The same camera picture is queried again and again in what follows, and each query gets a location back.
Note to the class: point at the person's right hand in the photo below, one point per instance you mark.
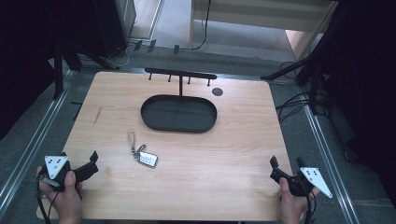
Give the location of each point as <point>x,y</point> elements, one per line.
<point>291,205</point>

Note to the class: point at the black tripod stand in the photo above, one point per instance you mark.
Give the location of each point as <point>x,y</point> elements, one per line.
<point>299,67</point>

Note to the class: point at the black cabinet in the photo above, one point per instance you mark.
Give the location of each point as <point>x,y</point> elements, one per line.
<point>113,25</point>

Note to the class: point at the black key rack with tray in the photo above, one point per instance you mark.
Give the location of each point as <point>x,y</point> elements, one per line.
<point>179,113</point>

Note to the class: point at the dark curtain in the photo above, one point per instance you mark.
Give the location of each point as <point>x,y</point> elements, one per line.
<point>25,56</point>
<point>367,77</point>

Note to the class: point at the person's left hand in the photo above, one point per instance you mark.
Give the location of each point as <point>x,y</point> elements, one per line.
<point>67,202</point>

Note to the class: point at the black metal stand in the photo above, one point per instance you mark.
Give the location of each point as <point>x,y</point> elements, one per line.
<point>59,68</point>

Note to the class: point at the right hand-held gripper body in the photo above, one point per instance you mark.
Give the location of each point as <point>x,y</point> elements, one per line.
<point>313,180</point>

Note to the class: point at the black round table grommet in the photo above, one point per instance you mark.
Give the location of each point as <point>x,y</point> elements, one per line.
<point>217,91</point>

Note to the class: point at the aluminium rail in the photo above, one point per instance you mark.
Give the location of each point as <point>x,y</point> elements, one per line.
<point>31,146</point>
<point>330,161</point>

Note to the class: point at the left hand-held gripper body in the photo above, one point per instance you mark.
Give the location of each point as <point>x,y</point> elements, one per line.
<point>56,165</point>

